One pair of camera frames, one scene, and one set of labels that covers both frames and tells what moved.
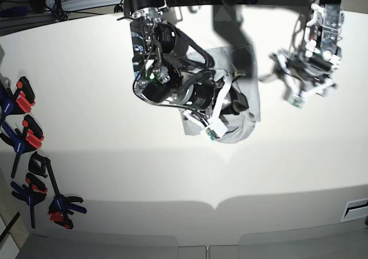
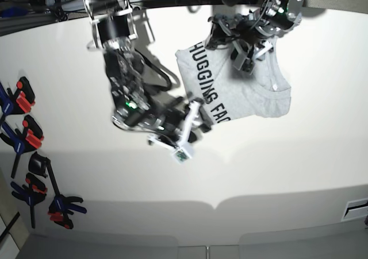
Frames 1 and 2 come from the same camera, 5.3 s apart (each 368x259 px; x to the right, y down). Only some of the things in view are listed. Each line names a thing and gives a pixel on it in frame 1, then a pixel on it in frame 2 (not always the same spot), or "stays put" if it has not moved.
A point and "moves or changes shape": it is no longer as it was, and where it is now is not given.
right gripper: (299, 76) -> (240, 29)
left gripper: (208, 113) -> (192, 120)
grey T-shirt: (239, 62) moves or changes shape
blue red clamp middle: (29, 139) stays put
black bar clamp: (62, 206) stays put
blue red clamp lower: (33, 193) stays put
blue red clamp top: (20, 102) stays put
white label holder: (355, 209) stays put
